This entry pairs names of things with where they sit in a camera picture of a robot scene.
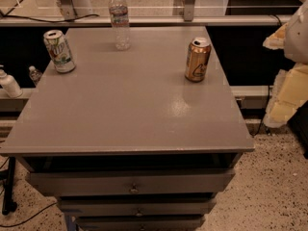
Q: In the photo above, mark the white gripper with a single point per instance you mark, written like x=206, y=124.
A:
x=297, y=38

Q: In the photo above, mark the gold soda can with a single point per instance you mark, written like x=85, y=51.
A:
x=199, y=51

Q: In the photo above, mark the green white 7up can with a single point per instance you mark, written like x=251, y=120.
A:
x=59, y=51

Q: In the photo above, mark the clear plastic water bottle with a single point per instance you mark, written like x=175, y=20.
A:
x=118, y=11

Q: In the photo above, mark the grey drawer cabinet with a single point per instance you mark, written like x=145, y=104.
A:
x=130, y=110

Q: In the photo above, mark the top grey drawer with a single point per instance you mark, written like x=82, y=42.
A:
x=131, y=182

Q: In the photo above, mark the grey drawer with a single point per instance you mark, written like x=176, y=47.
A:
x=149, y=223
x=131, y=182
x=137, y=208

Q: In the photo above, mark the middle grey drawer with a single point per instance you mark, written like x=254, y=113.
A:
x=137, y=208

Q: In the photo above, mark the bottom grey drawer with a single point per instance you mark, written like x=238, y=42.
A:
x=149, y=223

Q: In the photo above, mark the small plastic bottle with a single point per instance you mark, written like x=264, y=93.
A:
x=35, y=74

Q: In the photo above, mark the metal railing ledge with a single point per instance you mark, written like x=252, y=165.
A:
x=94, y=20

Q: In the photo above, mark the black metal stand leg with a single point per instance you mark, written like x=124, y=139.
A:
x=7, y=175

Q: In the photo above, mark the white cylinder post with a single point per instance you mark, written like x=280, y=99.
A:
x=72, y=9

